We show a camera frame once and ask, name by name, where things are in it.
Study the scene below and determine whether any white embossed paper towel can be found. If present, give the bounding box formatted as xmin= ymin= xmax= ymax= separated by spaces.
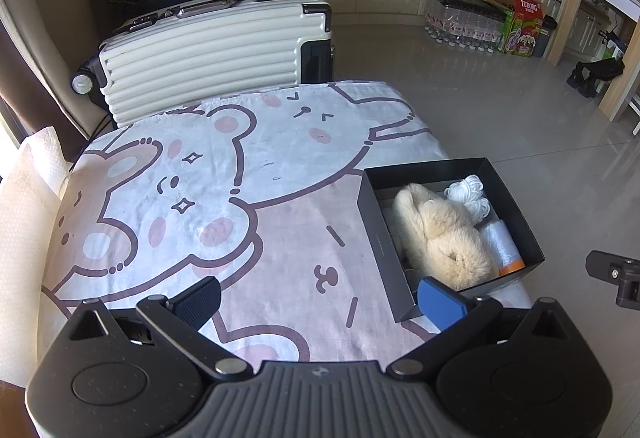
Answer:
xmin=32 ymin=127 xmax=71 ymax=199

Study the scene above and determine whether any pack of water bottles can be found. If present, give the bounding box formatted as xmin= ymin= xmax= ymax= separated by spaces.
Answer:
xmin=424 ymin=0 xmax=506 ymax=52

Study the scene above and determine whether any plastic film roll orange end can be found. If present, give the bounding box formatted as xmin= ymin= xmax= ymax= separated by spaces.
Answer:
xmin=480 ymin=219 xmax=526 ymax=275

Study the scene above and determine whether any brown curtain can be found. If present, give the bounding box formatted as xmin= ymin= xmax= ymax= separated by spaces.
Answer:
xmin=0 ymin=18 xmax=86 ymax=143

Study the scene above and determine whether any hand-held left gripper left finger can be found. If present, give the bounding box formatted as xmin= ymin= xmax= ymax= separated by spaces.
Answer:
xmin=62 ymin=276 xmax=253 ymax=380

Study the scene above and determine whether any white ribbed suitcase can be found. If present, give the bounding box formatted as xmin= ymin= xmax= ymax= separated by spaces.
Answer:
xmin=71 ymin=0 xmax=335 ymax=129

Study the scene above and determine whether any beige plush toy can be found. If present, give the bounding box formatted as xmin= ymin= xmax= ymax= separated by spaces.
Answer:
xmin=392 ymin=183 xmax=501 ymax=291

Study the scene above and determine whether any green red printed carton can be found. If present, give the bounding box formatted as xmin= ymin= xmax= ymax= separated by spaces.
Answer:
xmin=500 ymin=0 xmax=546 ymax=57

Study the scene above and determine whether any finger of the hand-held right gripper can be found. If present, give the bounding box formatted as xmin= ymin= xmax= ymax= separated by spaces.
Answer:
xmin=586 ymin=250 xmax=623 ymax=279

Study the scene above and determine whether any bear printed blanket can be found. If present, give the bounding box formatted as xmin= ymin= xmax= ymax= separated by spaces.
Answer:
xmin=37 ymin=80 xmax=533 ymax=364

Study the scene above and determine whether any white yarn bundle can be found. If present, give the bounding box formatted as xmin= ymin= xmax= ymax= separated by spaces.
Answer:
xmin=444 ymin=174 xmax=492 ymax=221

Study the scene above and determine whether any dark trash bin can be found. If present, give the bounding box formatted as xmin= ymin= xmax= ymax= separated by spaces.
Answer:
xmin=531 ymin=14 xmax=558 ymax=58

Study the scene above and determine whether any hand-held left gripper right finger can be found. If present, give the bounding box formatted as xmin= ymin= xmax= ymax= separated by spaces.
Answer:
xmin=387 ymin=277 xmax=576 ymax=377

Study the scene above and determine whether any wooden table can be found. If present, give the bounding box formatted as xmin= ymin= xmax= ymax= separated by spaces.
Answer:
xmin=545 ymin=0 xmax=640 ymax=123

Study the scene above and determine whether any black cardboard box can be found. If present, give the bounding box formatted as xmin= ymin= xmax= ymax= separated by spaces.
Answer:
xmin=356 ymin=158 xmax=545 ymax=323

